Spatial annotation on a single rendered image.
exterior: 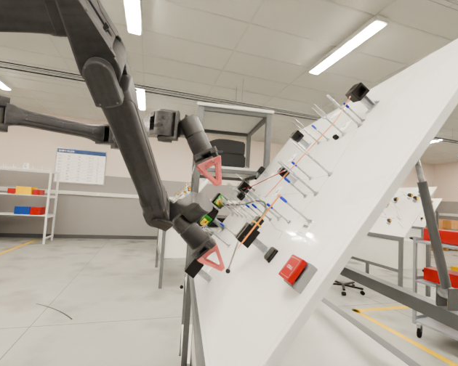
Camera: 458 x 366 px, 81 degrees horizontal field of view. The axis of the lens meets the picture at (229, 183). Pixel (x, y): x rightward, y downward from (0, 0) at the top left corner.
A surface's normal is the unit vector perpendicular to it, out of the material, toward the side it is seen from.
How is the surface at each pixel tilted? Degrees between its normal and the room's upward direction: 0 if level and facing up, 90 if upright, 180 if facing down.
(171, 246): 90
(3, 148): 90
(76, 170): 90
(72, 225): 90
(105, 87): 139
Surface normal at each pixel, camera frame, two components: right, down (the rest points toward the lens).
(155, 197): 0.19, 0.60
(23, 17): 0.05, 0.76
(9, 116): 0.84, 0.07
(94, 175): 0.29, -0.05
